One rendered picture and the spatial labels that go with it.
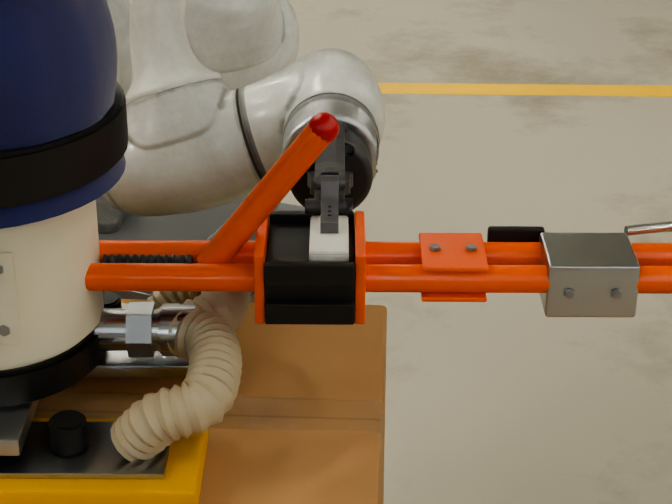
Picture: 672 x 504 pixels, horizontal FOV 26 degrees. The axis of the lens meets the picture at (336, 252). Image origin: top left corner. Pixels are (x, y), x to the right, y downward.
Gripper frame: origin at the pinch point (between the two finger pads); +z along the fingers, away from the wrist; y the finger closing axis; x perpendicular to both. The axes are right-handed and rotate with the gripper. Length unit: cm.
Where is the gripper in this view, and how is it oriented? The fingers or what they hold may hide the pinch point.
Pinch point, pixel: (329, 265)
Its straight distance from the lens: 113.4
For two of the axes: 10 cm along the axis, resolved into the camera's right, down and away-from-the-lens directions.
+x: -10.0, 0.0, 0.0
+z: 0.0, 4.5, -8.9
